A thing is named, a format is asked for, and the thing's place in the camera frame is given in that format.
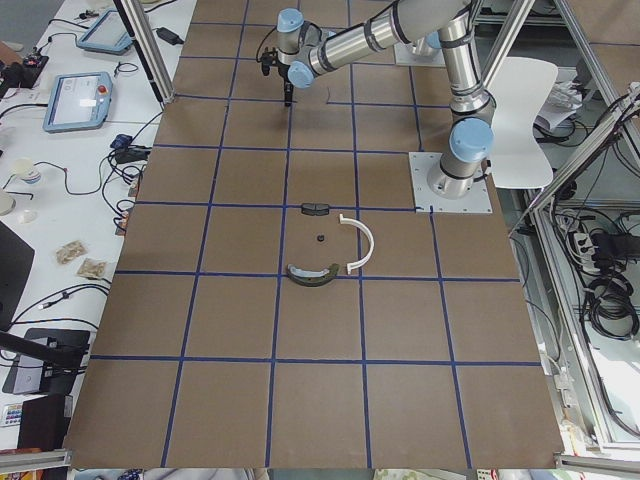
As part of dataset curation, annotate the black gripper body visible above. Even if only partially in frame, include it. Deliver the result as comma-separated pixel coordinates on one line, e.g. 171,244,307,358
279,64,294,93

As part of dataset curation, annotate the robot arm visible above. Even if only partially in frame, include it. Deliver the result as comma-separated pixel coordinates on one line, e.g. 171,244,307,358
260,1,472,107
428,1,496,199

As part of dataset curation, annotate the black power adapter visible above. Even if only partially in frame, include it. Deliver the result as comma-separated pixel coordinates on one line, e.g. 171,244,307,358
156,27,184,45

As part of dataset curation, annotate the black brake pad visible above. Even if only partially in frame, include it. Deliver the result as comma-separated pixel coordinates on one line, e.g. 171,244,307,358
300,202,330,216

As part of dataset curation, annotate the far blue teach pendant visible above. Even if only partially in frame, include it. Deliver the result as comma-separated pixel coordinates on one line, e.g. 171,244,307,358
76,9,132,55

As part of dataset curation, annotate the blue teach pendant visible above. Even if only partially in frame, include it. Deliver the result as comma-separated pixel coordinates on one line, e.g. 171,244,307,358
76,9,132,55
43,71,113,133

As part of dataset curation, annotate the near blue teach pendant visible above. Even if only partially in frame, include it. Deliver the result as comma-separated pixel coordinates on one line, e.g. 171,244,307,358
43,71,113,133

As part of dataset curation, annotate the white plastic chair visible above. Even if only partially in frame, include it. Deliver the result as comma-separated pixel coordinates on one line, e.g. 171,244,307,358
489,57,558,189

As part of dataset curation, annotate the small parts bag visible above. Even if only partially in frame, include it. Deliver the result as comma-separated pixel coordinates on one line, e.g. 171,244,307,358
55,240,87,265
76,258,108,280

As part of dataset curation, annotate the white paper cup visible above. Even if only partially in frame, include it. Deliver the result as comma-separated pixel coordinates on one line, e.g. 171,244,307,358
11,157,42,185

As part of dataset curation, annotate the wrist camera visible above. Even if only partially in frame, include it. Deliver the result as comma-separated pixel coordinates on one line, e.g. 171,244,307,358
258,47,278,77

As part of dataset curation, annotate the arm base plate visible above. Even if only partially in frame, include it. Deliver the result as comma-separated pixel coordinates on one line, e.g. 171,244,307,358
394,43,445,68
409,152,493,215

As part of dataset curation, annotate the aluminium frame post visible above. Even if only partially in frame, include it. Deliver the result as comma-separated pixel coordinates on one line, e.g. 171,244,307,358
114,0,175,105

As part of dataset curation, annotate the white curved plastic bracket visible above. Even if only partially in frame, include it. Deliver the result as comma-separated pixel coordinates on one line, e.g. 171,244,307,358
338,213,377,275

